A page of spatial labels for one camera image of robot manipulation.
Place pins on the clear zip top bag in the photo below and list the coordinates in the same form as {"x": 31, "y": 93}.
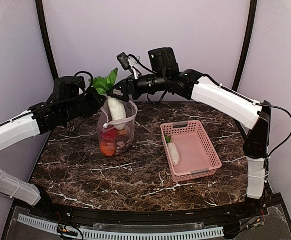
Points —
{"x": 125, "y": 126}

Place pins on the black front rail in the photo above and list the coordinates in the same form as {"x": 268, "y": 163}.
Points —
{"x": 227, "y": 216}

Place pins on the red apple toy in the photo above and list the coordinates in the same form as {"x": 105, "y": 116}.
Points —
{"x": 109, "y": 135}

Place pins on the pink plastic basket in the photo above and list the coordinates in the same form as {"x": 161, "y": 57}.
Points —
{"x": 198, "y": 157}

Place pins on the green leaf toy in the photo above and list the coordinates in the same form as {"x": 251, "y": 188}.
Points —
{"x": 103, "y": 84}

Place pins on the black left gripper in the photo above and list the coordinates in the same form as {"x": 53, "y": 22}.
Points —
{"x": 97, "y": 102}

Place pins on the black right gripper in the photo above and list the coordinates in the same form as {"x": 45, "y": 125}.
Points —
{"x": 135, "y": 93}

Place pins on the right black frame post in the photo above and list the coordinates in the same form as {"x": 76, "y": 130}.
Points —
{"x": 245, "y": 45}

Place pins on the white slotted cable duct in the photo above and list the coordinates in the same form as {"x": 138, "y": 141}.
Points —
{"x": 90, "y": 234}

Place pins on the black frame post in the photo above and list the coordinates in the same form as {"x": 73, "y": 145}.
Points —
{"x": 45, "y": 38}
{"x": 245, "y": 45}

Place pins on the orange tangerine toy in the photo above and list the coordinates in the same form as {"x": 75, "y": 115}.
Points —
{"x": 107, "y": 149}

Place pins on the white bun toy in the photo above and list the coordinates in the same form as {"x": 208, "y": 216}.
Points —
{"x": 174, "y": 154}
{"x": 116, "y": 109}

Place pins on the dark red onion toy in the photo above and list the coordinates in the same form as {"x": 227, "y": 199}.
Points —
{"x": 123, "y": 142}

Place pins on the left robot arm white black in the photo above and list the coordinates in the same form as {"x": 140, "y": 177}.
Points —
{"x": 70, "y": 99}

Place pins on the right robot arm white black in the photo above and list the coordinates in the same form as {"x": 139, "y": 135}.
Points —
{"x": 189, "y": 84}

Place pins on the left black frame post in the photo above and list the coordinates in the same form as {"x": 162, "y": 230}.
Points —
{"x": 45, "y": 38}

